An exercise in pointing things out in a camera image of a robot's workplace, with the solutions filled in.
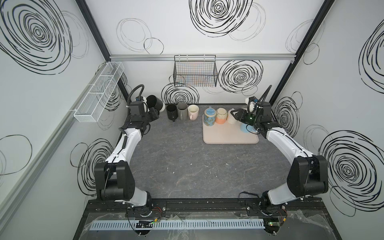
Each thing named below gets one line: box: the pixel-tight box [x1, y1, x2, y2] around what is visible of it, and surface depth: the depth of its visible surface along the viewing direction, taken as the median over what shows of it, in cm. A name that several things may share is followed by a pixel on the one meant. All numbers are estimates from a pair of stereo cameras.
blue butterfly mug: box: [204, 106, 217, 127], surface depth 103 cm
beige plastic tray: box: [202, 114, 259, 144], surface depth 108 cm
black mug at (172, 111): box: [166, 104, 178, 122], surface depth 108 cm
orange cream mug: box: [215, 107, 228, 125], surface depth 106 cm
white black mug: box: [146, 94, 166, 112], surface depth 88 cm
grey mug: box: [177, 102, 188, 120], surface depth 107 cm
